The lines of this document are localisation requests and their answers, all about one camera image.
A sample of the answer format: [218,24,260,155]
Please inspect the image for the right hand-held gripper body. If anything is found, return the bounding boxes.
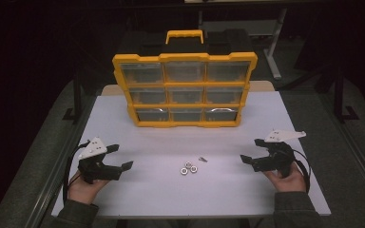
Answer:
[254,129,307,179]

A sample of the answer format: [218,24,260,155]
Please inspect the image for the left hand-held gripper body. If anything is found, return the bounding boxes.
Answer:
[77,136,124,185]

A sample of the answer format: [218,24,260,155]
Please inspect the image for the yellow black drawer organizer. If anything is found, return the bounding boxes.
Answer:
[112,28,259,128]

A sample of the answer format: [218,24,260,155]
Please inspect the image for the person's right hand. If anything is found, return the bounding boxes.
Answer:
[263,160,308,194]

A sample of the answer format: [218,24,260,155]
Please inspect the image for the person's left hand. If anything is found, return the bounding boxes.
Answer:
[67,170,109,205]

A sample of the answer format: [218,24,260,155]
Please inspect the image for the black metal stand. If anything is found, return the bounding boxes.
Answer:
[62,70,84,123]
[333,67,360,123]

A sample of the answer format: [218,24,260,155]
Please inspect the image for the rows of clear drawers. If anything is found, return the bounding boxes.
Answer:
[128,61,252,123]

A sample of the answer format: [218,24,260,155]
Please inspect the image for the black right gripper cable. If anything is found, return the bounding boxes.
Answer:
[289,147,312,194]

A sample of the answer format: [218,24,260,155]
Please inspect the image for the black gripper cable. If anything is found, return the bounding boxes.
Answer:
[62,141,91,207]
[289,147,312,194]

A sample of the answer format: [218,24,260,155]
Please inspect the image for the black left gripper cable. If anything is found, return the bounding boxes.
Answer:
[62,141,91,207]

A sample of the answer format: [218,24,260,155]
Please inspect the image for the aluminium frame rail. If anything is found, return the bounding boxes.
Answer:
[25,94,98,228]
[321,93,365,205]

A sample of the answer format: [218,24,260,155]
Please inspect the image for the white metal desk frame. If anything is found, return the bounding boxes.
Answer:
[199,9,288,81]

